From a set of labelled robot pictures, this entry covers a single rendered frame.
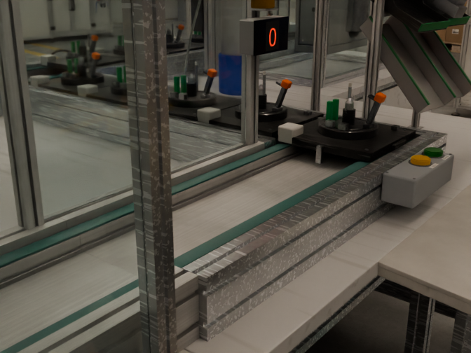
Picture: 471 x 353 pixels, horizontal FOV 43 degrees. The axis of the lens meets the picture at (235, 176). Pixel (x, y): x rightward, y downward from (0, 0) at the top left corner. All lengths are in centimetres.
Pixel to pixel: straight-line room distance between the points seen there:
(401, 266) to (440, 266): 7
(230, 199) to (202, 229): 14
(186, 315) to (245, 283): 11
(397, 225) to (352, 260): 19
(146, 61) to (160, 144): 9
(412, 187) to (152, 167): 69
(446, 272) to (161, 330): 55
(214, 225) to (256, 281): 19
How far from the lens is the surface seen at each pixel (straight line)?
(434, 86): 171
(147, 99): 61
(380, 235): 119
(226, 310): 88
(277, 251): 94
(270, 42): 130
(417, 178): 122
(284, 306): 94
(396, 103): 293
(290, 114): 160
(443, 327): 256
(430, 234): 123
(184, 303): 82
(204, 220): 109
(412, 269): 109
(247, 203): 116
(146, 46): 60
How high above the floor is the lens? 136
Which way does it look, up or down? 20 degrees down
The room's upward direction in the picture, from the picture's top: straight up
